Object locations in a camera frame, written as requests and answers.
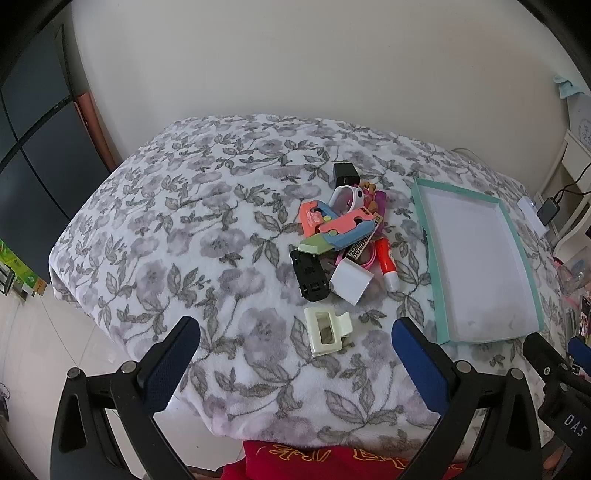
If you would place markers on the grey floral blanket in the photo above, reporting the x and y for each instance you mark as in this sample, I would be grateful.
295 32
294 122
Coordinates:
207 194

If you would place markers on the teal cloth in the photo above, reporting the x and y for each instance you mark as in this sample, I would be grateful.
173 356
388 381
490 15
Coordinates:
565 85

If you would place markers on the pink dog toy figure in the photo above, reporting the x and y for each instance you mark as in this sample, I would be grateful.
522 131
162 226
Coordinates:
369 190

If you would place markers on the small white box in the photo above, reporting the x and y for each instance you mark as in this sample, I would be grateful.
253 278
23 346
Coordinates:
351 281

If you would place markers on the black toy car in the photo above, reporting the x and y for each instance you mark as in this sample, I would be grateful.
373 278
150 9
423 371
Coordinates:
307 277

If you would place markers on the brown door frame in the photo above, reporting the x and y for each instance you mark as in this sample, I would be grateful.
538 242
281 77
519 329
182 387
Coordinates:
90 120

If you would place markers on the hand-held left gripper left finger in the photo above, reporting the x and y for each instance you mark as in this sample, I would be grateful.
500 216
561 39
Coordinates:
171 364

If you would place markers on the white power strip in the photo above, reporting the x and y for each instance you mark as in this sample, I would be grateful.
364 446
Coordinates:
526 207

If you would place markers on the black cabinet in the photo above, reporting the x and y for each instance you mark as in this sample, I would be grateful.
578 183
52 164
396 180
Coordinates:
37 138

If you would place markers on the black power adapter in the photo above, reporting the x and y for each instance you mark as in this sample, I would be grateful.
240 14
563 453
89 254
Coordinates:
548 211

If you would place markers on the red and white pen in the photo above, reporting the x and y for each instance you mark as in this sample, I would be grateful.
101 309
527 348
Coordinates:
384 263

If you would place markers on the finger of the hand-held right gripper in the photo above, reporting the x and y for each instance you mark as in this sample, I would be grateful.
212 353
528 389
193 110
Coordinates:
581 348
542 357

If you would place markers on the colourful trinket pile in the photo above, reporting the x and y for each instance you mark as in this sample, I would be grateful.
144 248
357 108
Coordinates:
575 286

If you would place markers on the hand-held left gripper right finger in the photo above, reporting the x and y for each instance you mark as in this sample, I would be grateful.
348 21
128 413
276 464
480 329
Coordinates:
420 369

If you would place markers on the red printed cloth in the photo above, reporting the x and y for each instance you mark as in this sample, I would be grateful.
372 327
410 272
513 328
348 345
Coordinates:
277 466

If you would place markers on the colourful toy gun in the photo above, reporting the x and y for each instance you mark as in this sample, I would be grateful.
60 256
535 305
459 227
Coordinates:
351 222

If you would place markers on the black charger cube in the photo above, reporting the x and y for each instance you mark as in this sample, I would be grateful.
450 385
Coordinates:
346 174

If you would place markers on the green boxes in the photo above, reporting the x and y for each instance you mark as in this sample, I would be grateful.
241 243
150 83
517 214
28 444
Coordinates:
14 263

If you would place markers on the cream hair claw clip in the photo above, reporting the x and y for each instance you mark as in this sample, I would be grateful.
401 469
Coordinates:
311 330

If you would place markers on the teal rimmed shallow tray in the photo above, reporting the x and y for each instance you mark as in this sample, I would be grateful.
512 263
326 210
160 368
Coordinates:
471 267

